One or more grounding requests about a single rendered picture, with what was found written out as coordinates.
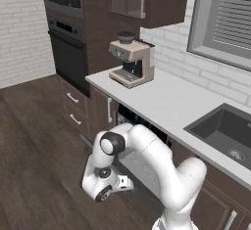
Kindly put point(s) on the beige espresso machine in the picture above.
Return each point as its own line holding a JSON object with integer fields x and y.
{"x": 139, "y": 57}

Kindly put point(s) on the grey window with blinds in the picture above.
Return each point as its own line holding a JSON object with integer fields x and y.
{"x": 225, "y": 18}

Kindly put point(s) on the grey dishwasher door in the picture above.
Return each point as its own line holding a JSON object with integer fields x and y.
{"x": 140, "y": 167}

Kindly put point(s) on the black dishwasher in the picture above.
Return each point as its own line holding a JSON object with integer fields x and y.
{"x": 130, "y": 114}

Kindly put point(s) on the narrow brown cupboard door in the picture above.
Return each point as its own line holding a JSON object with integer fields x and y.
{"x": 99, "y": 110}

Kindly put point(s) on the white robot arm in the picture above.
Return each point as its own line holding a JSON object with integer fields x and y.
{"x": 153, "y": 149}

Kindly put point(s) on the black built-in oven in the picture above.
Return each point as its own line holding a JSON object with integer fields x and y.
{"x": 69, "y": 57}

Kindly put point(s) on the brown drawer front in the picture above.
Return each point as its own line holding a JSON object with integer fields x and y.
{"x": 83, "y": 126}
{"x": 75, "y": 92}

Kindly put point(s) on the wide brown cupboard door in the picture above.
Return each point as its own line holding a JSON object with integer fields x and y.
{"x": 217, "y": 204}

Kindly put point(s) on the dark grey sink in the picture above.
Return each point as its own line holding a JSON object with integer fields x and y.
{"x": 225, "y": 131}

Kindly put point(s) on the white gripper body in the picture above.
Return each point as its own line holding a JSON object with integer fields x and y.
{"x": 129, "y": 185}

